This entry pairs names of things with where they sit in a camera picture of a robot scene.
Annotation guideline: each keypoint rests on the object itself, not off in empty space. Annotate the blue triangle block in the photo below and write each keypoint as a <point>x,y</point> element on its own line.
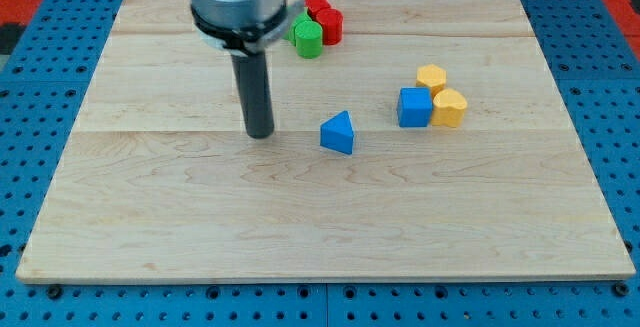
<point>337,133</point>

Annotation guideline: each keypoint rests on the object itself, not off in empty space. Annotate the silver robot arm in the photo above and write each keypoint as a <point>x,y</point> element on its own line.
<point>244,27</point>

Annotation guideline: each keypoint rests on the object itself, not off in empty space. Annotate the yellow heart block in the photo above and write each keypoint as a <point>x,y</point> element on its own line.
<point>449,108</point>

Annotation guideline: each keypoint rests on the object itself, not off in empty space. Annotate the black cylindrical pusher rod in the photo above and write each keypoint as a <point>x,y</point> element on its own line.
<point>253,87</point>

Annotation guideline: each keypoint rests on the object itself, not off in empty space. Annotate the blue cube block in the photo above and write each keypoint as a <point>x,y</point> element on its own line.
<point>414,107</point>

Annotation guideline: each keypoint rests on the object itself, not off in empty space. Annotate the green block behind cylinder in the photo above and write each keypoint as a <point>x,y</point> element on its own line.
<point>301,18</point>

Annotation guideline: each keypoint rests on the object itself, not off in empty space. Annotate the red cylinder block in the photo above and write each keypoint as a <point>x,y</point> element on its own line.
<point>331,21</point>

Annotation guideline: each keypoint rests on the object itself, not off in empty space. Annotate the yellow hexagon block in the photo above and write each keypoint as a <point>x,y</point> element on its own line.
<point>432,77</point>

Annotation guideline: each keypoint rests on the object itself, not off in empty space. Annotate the red star block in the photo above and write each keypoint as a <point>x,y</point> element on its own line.
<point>315,6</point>

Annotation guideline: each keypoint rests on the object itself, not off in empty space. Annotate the wooden board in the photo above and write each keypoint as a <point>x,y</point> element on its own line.
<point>159,183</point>

